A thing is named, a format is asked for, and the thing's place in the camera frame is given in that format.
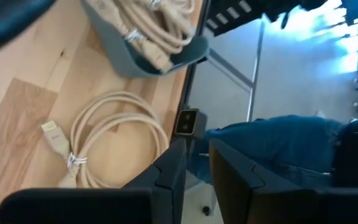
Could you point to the teal plastic bin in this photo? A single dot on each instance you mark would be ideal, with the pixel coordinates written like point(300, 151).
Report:
point(117, 59)

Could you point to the small grey table camera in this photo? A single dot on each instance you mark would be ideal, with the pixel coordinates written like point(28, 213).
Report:
point(188, 123)

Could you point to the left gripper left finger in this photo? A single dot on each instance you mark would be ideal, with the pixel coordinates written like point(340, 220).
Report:
point(160, 199)

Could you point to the person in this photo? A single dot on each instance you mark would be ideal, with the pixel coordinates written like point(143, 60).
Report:
point(275, 143)

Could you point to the grey metal stand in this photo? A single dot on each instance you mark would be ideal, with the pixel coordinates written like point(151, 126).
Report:
point(255, 72)

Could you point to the black aluminium table frame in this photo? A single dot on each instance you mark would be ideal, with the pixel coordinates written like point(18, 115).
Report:
point(191, 71)

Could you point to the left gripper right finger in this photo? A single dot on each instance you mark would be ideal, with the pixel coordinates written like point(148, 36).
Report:
point(259, 205)

